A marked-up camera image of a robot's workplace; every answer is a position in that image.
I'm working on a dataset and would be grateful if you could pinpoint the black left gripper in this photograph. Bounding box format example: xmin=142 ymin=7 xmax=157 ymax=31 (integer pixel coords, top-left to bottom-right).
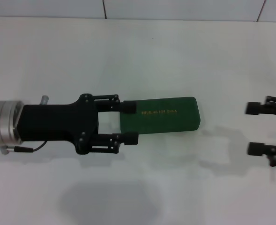
xmin=16 ymin=93 xmax=100 ymax=156

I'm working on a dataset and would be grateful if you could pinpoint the green glasses case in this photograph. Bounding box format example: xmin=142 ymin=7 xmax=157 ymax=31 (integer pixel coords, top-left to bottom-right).
xmin=120 ymin=96 xmax=201 ymax=136

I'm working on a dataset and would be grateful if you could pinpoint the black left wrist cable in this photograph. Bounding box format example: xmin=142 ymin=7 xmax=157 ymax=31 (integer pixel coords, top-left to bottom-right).
xmin=14 ymin=140 xmax=47 ymax=153

